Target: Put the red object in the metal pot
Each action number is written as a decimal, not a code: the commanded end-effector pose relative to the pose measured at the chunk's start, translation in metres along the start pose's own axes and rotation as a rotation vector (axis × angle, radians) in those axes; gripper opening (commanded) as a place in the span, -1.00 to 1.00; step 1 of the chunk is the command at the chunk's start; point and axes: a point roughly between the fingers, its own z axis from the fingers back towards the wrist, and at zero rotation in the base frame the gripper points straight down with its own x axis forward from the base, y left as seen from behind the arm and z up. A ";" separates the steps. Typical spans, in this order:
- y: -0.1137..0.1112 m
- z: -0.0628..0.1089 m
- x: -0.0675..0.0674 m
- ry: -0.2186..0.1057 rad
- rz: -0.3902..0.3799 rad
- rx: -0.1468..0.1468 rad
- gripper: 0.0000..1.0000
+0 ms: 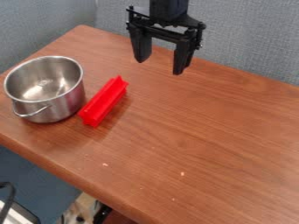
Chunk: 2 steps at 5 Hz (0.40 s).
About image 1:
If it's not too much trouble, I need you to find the red plastic block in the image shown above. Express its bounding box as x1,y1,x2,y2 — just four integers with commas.
79,75,129,127

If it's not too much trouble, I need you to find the black and white floor object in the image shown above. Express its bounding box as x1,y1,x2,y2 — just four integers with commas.
0,182,42,224

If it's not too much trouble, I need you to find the beige clutter under table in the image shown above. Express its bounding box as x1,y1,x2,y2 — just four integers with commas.
55,192,113,224

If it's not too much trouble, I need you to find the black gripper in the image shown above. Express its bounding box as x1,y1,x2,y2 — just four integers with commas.
126,0,206,75

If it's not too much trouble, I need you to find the stainless steel pot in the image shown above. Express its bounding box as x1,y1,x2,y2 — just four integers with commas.
4,55,86,123

